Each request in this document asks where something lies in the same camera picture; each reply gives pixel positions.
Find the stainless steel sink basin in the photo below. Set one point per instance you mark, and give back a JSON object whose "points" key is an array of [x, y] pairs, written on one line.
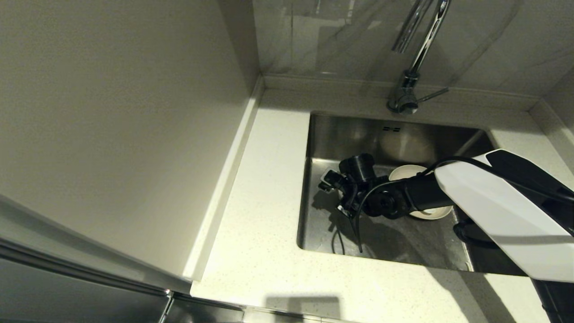
{"points": [[403, 242]]}

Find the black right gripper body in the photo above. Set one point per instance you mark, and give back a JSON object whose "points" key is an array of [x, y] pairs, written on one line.
{"points": [[356, 168]]}

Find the stainless steel appliance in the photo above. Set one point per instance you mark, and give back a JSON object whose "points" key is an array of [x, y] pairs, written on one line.
{"points": [[67, 287]]}

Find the white round plate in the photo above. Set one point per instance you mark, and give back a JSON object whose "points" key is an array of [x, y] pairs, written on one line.
{"points": [[403, 172]]}

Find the chrome gooseneck faucet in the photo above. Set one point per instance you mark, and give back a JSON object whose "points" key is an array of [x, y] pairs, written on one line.
{"points": [[403, 101]]}

